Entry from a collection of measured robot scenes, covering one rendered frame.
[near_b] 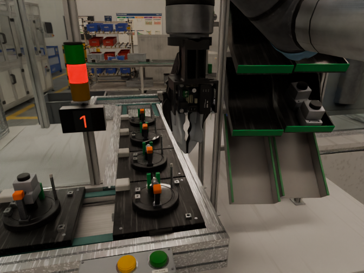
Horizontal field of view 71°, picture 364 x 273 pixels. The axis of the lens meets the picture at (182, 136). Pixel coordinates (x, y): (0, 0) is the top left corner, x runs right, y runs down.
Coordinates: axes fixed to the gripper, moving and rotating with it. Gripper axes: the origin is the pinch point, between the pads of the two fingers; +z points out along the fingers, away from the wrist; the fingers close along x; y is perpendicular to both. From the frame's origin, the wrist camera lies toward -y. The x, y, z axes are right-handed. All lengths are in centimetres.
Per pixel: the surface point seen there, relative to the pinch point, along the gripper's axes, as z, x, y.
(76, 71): -11.0, -23.8, -29.3
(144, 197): 24.3, -8.3, -19.0
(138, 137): 24, -8, -67
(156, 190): 16.9, -5.3, -10.6
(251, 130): 2.6, 19.4, -11.5
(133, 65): 44, -2, -527
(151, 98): 30, 6, -162
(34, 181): 16.2, -36.8, -20.4
